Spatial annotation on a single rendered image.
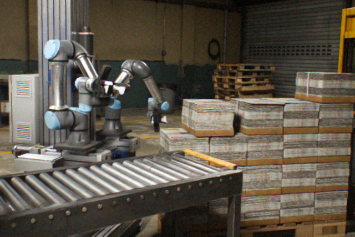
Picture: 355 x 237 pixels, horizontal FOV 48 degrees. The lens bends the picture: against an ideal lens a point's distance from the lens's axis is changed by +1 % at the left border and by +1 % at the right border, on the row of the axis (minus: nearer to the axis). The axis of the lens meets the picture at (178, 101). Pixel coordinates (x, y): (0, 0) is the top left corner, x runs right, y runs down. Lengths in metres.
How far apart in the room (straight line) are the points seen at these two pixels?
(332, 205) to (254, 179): 0.72
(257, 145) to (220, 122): 0.35
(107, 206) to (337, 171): 2.14
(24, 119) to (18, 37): 6.22
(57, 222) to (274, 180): 1.90
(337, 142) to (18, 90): 2.38
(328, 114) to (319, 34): 7.32
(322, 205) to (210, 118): 1.18
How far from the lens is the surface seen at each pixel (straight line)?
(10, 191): 1.84
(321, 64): 10.41
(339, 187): 3.44
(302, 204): 3.31
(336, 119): 3.31
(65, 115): 2.48
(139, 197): 1.76
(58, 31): 2.80
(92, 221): 1.68
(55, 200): 1.70
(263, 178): 3.08
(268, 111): 2.99
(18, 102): 2.94
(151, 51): 10.37
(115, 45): 9.87
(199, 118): 2.78
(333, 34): 10.28
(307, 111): 3.15
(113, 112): 2.98
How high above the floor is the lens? 1.36
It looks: 6 degrees down
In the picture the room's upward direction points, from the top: 1 degrees clockwise
